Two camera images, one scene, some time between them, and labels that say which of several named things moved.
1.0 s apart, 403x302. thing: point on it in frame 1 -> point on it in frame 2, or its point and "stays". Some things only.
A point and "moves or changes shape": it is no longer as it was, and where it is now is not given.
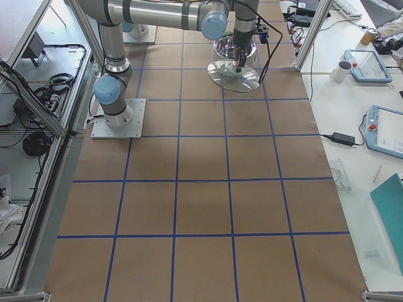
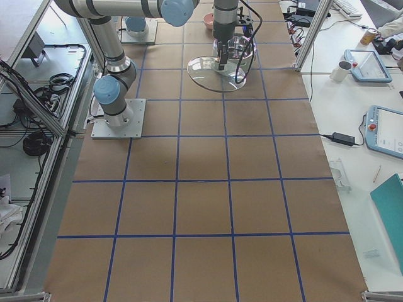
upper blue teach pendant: x=367 y=66 stays
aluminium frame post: x=313 y=32 stays
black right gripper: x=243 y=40 -> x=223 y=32
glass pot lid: x=223 y=74 moves or changes shape
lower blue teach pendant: x=383 y=131 stays
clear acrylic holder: x=339 y=174 stays
